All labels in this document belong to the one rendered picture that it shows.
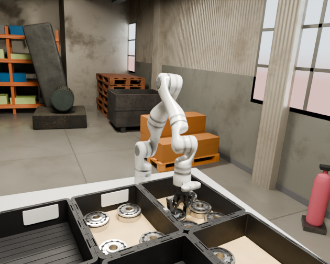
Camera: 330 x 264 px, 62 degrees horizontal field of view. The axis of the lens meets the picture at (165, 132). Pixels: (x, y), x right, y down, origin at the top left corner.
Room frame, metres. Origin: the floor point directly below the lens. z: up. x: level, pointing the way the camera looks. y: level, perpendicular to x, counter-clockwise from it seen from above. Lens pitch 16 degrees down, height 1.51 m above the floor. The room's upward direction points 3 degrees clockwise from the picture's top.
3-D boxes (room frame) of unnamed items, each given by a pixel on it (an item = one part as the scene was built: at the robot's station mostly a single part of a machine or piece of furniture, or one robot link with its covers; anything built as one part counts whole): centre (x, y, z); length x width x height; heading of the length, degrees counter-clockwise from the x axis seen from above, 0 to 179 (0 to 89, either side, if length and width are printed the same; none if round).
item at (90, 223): (0.96, 0.26, 0.86); 0.10 x 0.10 x 0.01
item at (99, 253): (0.90, 0.14, 0.92); 0.40 x 0.30 x 0.02; 31
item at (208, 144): (3.91, -0.22, 0.32); 1.08 x 0.77 x 0.64; 116
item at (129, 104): (5.67, 0.64, 0.38); 1.09 x 0.90 x 0.75; 116
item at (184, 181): (1.03, -0.09, 1.03); 0.11 x 0.09 x 0.06; 35
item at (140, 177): (1.41, 0.11, 0.81); 0.09 x 0.09 x 0.17; 31
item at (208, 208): (1.10, -0.18, 0.86); 0.10 x 0.10 x 0.01
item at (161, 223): (0.90, 0.14, 0.87); 0.40 x 0.30 x 0.11; 31
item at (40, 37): (5.65, 2.25, 1.01); 1.16 x 1.15 x 2.02; 26
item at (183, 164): (1.05, -0.09, 1.12); 0.09 x 0.07 x 0.15; 110
